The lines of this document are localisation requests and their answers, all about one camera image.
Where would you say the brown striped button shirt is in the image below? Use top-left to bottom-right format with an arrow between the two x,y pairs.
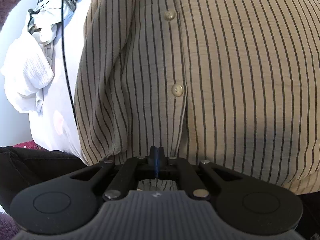
75,0 -> 319,194

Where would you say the lilac polka dot bedsheet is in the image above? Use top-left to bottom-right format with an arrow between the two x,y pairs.
1,0 -> 91,158

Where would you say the white crumpled garment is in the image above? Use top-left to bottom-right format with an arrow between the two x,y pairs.
2,28 -> 84,115

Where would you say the light blue grey garment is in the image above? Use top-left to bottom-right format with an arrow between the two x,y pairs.
27,0 -> 76,61

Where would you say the thin black cable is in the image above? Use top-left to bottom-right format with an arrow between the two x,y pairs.
60,0 -> 78,126

